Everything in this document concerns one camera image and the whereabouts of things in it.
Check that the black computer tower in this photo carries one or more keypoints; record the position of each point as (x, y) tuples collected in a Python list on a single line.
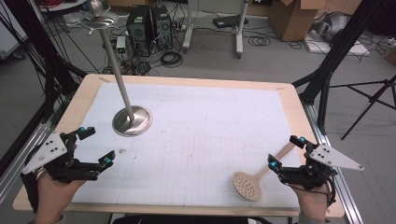
[(162, 26), (138, 28)]

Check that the person's left hand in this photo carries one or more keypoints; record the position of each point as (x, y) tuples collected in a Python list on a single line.
[(54, 196)]

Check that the black tripod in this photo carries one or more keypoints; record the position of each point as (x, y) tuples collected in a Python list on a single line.
[(372, 99)]

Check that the beige slotted spatula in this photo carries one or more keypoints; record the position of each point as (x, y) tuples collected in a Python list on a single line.
[(247, 186)]

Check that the metal utensil stand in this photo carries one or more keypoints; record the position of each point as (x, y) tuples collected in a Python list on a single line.
[(132, 121)]

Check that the black metal frame stand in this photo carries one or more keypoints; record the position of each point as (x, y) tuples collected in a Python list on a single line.
[(339, 46), (46, 68)]

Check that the black flat device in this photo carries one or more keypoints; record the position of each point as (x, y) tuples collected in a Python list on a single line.
[(229, 21)]

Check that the aluminium rail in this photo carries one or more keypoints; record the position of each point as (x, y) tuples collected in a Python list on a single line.
[(330, 149), (18, 165)]

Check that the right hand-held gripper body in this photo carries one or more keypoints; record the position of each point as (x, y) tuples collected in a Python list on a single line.
[(311, 175)]

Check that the white grid mat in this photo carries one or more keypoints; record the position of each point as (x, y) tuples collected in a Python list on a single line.
[(193, 149)]

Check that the white cabinet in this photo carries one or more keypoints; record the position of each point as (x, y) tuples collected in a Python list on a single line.
[(9, 34)]

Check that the person's right hand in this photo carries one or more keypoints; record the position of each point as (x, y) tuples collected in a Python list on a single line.
[(311, 202)]

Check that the large cardboard box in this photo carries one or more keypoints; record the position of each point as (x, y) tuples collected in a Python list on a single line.
[(289, 21)]

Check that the grey plastic appliance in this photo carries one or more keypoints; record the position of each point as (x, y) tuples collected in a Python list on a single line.
[(333, 26)]

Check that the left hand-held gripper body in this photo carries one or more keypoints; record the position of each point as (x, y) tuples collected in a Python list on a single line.
[(46, 152)]

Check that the white flat board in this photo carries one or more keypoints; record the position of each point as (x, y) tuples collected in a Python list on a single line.
[(358, 49)]

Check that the small white adapter box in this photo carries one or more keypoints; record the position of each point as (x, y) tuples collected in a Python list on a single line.
[(120, 43)]

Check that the white round table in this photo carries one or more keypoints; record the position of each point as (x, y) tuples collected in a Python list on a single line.
[(67, 6)]

